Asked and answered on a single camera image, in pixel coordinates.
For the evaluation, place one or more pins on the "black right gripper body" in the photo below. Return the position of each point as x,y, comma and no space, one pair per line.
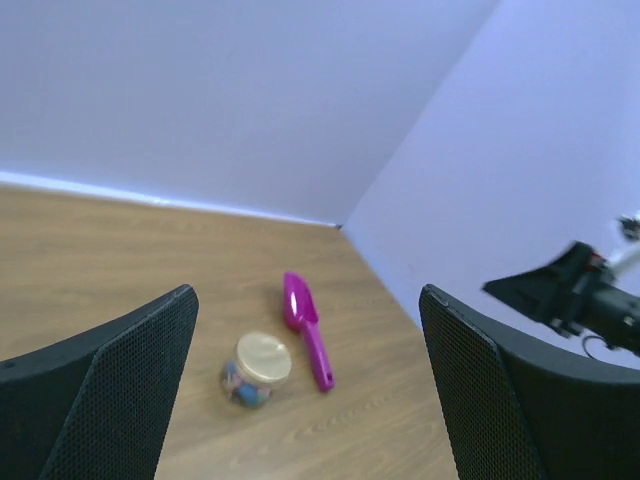
594,302

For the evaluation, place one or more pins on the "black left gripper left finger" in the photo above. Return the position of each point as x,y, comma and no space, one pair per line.
98,405

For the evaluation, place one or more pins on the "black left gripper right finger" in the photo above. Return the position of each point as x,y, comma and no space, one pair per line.
516,407

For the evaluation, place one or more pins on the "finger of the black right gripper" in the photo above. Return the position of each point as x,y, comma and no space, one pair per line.
540,294

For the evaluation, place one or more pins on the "clear plastic jar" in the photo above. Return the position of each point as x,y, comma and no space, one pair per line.
241,388

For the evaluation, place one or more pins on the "white jar lid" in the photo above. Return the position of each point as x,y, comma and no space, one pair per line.
263,359

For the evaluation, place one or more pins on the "magenta plastic scoop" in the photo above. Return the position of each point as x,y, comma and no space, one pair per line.
301,316

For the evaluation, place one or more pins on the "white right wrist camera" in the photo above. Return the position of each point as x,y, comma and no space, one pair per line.
625,257

